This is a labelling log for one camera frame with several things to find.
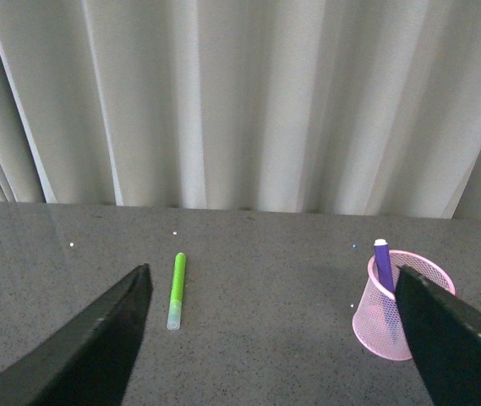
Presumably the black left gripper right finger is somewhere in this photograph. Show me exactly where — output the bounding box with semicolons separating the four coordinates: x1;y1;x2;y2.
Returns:
395;266;481;405

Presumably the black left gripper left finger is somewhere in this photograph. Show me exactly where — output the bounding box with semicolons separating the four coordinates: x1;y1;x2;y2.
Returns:
0;264;153;405

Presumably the purple highlighter pen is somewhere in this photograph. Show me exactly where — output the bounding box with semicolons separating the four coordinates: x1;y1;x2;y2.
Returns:
373;238;398;339

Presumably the pink mesh cup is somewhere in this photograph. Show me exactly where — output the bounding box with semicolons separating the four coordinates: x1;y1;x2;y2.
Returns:
352;250;456;361

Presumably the green highlighter pen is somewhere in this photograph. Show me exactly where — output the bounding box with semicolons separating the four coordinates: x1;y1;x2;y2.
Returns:
167;252;187;331

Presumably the white pleated curtain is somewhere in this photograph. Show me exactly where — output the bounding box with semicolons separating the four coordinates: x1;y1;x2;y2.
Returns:
0;1;481;219

